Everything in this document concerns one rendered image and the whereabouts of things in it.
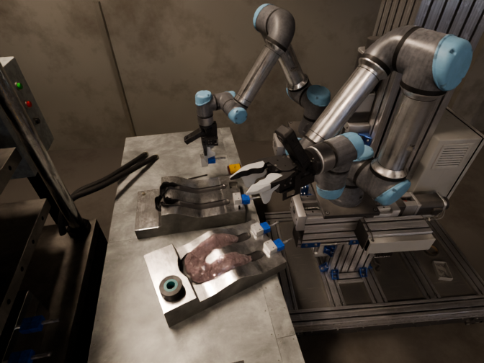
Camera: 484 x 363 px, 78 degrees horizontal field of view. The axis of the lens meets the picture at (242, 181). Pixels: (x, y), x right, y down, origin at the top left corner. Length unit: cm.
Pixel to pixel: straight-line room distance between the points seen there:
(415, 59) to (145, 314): 117
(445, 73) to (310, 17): 224
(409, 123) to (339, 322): 124
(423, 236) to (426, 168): 30
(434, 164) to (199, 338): 117
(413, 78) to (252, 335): 94
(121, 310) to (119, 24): 236
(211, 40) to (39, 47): 148
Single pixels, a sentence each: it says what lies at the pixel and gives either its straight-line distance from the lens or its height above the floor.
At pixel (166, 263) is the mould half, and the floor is 91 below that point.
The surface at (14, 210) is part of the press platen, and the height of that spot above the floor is 104.
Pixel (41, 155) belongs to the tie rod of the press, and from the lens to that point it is 133.
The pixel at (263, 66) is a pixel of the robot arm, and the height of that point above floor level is 144.
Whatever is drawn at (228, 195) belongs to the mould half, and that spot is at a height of 89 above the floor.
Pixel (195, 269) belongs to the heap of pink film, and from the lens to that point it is 119.
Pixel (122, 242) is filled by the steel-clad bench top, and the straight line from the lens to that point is 147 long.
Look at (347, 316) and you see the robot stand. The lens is 192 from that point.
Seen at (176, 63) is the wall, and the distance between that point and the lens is 303.
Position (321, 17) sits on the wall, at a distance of 306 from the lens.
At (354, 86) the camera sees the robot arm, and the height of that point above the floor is 154.
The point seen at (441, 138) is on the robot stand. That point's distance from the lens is 145.
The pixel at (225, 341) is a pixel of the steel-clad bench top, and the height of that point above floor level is 80.
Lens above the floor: 189
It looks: 41 degrees down
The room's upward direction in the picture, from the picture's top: straight up
